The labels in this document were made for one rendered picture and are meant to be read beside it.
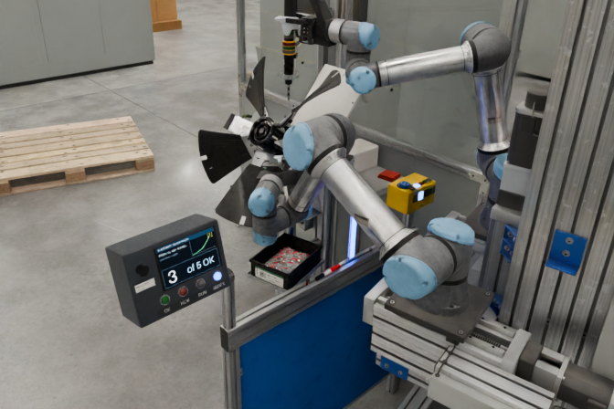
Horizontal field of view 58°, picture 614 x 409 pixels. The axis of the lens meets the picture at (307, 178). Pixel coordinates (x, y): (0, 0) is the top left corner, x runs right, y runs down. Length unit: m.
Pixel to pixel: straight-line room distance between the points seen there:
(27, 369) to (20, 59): 4.84
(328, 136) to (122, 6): 6.39
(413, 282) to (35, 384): 2.06
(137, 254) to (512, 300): 0.99
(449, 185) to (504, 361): 1.17
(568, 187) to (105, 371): 2.21
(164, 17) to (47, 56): 3.28
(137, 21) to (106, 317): 5.18
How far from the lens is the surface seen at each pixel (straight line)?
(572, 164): 1.44
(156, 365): 2.89
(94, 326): 3.18
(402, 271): 1.33
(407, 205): 2.04
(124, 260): 1.35
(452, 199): 2.54
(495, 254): 1.66
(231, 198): 2.08
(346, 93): 2.32
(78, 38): 7.50
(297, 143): 1.42
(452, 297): 1.51
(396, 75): 1.66
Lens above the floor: 1.98
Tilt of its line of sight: 26 degrees down
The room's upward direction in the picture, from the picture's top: 1 degrees clockwise
